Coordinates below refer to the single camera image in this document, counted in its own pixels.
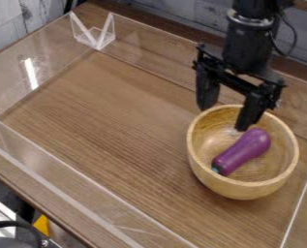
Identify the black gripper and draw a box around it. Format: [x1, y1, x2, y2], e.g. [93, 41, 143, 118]
[193, 15, 285, 132]

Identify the purple toy eggplant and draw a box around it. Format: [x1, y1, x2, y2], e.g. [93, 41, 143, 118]
[210, 128, 270, 176]

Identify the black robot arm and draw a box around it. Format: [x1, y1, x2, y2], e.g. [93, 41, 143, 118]
[193, 0, 293, 131]

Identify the brown wooden bowl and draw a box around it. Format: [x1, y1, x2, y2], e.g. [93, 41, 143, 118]
[186, 105, 298, 201]

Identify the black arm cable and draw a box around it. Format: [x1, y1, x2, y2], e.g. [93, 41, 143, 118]
[266, 13, 298, 57]

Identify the clear acrylic corner bracket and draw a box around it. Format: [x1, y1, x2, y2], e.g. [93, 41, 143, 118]
[68, 12, 115, 50]

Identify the clear acrylic barrier wall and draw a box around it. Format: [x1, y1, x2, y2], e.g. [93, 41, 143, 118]
[0, 122, 196, 248]

